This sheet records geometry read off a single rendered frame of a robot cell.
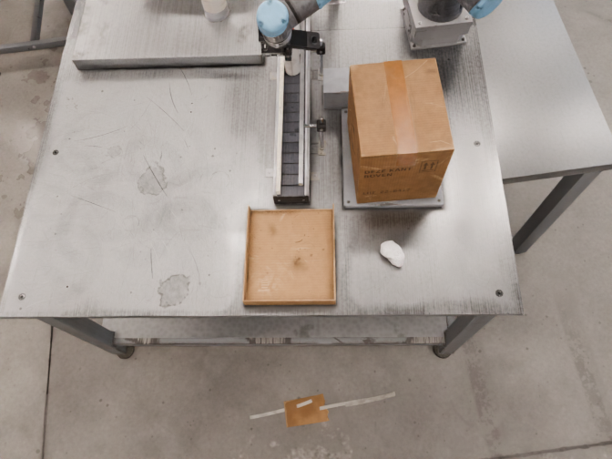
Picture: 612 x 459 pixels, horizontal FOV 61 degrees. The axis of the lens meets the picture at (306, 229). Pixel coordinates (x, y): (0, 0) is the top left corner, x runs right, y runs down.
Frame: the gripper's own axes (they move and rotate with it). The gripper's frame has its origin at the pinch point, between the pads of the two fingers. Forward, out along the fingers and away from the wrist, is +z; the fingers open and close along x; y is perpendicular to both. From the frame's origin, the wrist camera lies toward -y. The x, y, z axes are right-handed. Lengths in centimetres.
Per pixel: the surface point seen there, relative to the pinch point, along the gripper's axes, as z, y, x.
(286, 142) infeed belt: 6.3, 2.1, 26.5
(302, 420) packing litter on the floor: 44, 0, 137
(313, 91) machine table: 22.1, -6.3, 8.4
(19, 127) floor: 118, 155, 10
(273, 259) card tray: -8, 5, 61
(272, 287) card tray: -13, 5, 69
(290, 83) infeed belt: 17.6, 1.5, 6.3
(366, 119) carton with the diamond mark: -19.4, -21.1, 22.4
